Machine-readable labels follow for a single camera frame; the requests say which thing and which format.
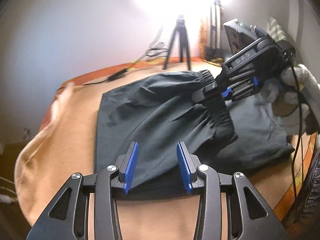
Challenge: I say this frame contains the dark green pants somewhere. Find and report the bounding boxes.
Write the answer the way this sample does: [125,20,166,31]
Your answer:
[94,70,293,200]

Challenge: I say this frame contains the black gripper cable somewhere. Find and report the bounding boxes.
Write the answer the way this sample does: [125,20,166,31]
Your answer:
[282,47,307,221]

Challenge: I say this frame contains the black ring light cable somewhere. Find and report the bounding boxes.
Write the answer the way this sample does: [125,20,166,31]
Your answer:
[57,28,171,91]

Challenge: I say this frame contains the small black tripod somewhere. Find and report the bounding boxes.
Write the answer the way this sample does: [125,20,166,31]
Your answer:
[162,17,191,70]

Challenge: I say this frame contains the right hand grey glove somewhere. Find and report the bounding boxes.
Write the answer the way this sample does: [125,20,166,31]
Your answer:
[260,64,319,135]

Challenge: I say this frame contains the folded silver tripod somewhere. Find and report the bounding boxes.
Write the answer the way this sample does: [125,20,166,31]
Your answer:
[205,0,222,61]

